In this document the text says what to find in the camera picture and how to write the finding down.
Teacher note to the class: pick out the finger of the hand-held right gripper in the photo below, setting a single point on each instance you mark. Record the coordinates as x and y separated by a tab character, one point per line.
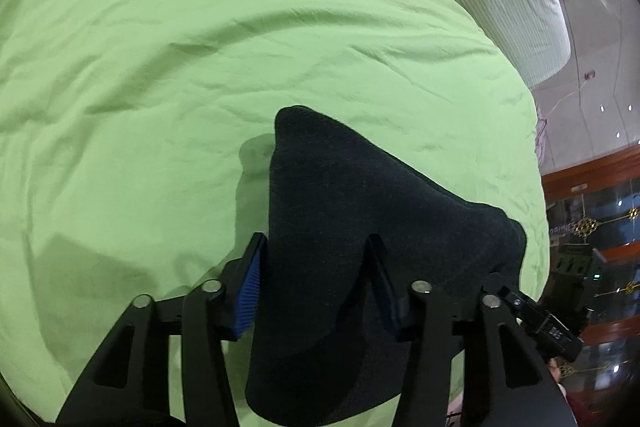
542	324

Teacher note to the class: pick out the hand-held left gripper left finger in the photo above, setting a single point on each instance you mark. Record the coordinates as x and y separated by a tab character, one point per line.
247	292

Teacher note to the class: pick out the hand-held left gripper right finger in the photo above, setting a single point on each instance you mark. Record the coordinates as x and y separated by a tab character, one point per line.
387	302

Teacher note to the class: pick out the black pants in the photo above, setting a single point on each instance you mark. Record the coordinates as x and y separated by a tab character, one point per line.
350	207

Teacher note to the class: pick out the wooden glass door cabinet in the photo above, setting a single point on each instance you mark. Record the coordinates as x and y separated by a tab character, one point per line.
600	167

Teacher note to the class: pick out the pale floral cloth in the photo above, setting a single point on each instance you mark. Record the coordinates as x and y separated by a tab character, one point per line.
541	142

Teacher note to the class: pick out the green bed sheet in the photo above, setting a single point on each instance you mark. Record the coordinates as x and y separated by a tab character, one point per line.
150	82

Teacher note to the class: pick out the wall socket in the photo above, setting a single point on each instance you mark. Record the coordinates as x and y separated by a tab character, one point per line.
590	75

